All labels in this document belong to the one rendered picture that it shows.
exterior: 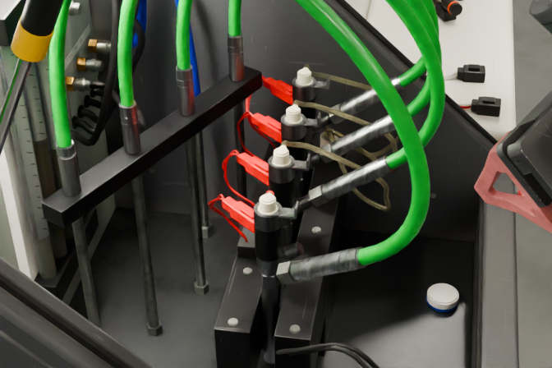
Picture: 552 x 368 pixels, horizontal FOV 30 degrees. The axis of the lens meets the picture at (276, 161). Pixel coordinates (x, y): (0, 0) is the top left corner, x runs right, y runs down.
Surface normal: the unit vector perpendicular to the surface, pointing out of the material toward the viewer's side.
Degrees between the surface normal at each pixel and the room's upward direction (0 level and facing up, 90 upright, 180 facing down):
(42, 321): 43
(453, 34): 0
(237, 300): 0
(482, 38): 0
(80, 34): 90
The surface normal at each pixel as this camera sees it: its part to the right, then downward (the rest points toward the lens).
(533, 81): -0.02, -0.81
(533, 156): 0.38, -0.22
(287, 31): -0.17, 0.58
